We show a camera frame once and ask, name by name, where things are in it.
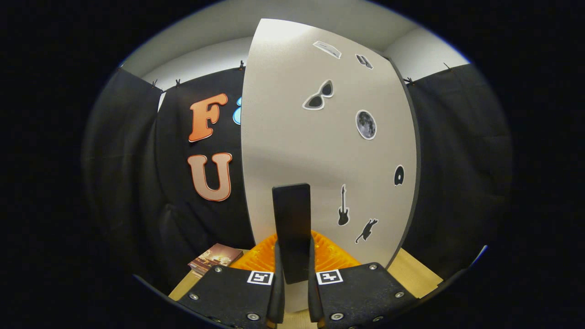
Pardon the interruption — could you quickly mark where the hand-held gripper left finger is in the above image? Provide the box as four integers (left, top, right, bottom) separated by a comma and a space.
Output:
176, 233, 286, 329

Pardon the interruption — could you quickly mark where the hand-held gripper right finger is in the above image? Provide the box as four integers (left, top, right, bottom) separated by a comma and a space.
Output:
307, 231, 417, 329

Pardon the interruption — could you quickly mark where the black door handle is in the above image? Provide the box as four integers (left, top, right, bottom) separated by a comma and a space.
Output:
272, 183, 312, 285

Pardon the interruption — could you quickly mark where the beige shoe cabinet door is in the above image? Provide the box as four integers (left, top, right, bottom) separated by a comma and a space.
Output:
241, 18, 421, 313

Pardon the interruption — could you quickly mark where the brown cover book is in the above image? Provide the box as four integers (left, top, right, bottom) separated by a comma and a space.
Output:
187, 243, 244, 277

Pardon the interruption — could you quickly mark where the black backdrop cloth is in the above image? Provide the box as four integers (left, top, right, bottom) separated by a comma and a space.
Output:
82, 62, 515, 293

